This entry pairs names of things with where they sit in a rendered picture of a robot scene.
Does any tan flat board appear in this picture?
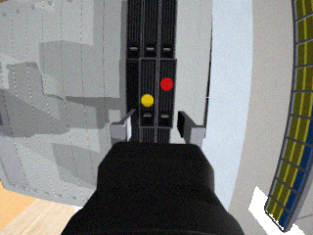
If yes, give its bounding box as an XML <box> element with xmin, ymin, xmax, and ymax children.
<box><xmin>0</xmin><ymin>179</ymin><xmax>36</xmax><ymax>232</ymax></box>

